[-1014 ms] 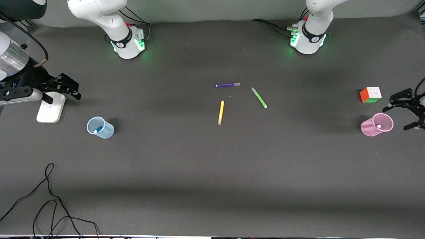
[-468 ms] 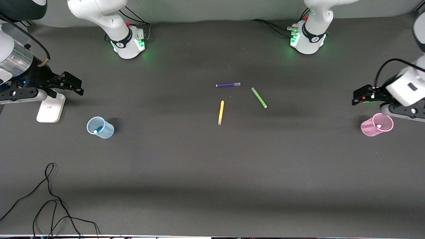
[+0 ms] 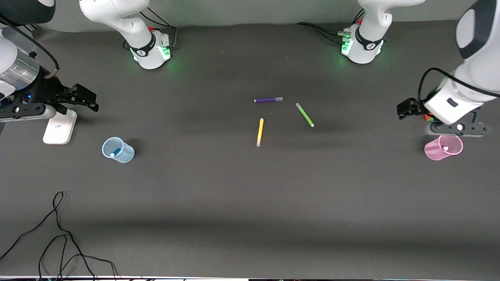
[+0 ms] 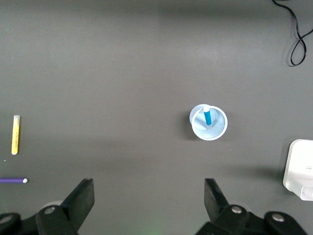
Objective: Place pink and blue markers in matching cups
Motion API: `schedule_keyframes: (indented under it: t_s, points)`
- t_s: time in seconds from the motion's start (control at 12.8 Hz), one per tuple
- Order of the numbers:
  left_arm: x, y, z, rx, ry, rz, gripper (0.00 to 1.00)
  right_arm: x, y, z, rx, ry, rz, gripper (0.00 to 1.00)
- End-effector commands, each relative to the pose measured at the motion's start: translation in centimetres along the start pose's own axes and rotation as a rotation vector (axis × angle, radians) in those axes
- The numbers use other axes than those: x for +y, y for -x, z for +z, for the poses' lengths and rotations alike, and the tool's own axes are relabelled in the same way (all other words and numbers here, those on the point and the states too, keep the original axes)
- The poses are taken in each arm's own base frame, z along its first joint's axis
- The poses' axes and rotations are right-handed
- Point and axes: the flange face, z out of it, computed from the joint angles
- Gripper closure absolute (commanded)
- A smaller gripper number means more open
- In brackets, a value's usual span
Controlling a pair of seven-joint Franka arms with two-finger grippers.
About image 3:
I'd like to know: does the white power adapter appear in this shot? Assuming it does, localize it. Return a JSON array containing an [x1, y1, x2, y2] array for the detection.
[[43, 108, 78, 145]]

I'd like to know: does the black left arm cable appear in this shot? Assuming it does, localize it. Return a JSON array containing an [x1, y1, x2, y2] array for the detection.
[[417, 68, 500, 104]]

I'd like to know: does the translucent blue plastic cup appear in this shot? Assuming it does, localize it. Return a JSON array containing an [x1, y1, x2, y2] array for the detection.
[[102, 137, 135, 164]]

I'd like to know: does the translucent pink plastic cup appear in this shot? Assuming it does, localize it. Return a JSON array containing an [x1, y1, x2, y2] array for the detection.
[[424, 135, 464, 161]]

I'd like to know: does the black base cable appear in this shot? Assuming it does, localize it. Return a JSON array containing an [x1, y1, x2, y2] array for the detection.
[[124, 6, 178, 51], [296, 22, 346, 41]]

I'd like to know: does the thin black table cable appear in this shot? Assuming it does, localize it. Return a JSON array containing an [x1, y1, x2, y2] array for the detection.
[[0, 191, 118, 279]]

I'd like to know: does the green marker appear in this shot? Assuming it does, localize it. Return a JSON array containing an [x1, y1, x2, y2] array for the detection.
[[295, 102, 315, 128]]

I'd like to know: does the black right base cable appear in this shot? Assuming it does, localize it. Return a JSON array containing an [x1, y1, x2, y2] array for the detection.
[[124, 6, 178, 51]]

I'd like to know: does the black left base cable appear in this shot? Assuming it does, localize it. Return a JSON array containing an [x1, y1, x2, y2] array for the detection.
[[296, 22, 346, 41]]

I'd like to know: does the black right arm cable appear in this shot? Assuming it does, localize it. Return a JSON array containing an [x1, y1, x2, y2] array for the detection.
[[0, 15, 60, 78]]

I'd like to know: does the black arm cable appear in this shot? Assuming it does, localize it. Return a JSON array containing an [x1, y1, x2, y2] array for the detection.
[[0, 15, 60, 78], [417, 68, 500, 104]]

